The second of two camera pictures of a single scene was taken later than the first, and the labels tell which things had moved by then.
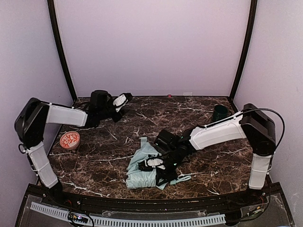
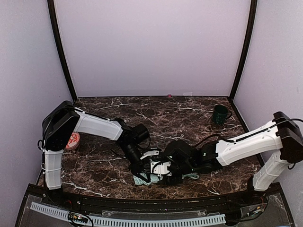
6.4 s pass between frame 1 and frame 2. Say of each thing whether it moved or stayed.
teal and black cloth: moved
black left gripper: moved
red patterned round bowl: stayed
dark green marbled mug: stayed
